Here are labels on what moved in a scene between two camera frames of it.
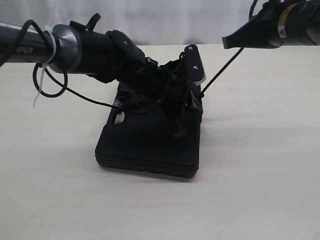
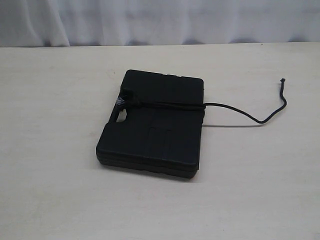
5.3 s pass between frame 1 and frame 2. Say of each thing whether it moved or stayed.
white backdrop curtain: stayed
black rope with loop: moved
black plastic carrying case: stayed
